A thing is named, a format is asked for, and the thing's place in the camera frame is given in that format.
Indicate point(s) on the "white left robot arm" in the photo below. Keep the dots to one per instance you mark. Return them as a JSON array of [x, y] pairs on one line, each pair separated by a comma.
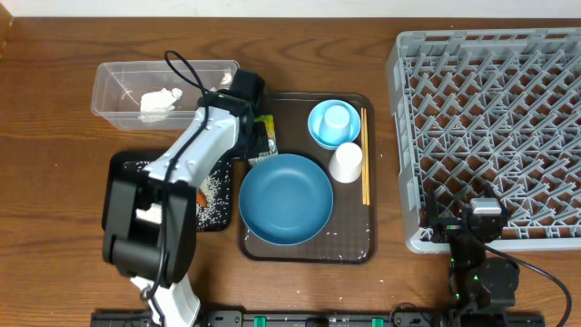
[[149, 216]]

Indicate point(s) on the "dark brown tray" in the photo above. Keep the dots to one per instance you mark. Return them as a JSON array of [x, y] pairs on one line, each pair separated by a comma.
[[349, 237]]

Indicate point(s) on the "yellow green snack wrapper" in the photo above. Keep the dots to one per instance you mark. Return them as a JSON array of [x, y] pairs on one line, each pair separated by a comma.
[[268, 121]]

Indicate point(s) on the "wooden chopstick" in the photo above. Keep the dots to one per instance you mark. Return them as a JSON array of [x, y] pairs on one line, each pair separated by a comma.
[[363, 161], [365, 129]]

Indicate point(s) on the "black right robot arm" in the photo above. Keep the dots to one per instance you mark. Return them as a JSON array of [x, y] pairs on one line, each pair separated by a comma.
[[485, 287]]

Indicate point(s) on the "black tray with rice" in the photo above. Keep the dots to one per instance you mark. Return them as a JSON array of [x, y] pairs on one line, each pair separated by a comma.
[[217, 187]]

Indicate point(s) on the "grey dishwasher rack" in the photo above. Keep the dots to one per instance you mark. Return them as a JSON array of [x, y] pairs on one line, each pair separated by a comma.
[[490, 107]]

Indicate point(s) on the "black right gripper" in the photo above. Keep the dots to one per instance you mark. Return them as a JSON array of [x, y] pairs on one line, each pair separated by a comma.
[[449, 228]]

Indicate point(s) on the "clear plastic bin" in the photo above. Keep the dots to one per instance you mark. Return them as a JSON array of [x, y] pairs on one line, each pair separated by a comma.
[[119, 87]]

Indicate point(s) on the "light blue bowl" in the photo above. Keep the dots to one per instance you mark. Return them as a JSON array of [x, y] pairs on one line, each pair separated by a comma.
[[316, 115]]

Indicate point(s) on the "white napkin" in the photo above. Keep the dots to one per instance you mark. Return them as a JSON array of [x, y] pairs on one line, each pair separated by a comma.
[[156, 106]]

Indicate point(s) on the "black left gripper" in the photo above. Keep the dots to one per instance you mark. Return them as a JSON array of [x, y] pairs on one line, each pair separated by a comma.
[[256, 137]]

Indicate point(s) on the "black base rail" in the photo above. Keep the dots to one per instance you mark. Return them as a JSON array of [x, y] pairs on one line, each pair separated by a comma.
[[240, 319]]

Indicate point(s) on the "orange carrot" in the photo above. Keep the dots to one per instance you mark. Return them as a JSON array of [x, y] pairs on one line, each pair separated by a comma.
[[201, 199]]

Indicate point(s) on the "dark blue plate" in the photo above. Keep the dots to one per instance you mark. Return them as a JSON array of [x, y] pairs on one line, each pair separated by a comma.
[[286, 199]]

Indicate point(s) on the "light blue cup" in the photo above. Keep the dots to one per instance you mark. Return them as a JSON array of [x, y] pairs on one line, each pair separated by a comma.
[[335, 125]]

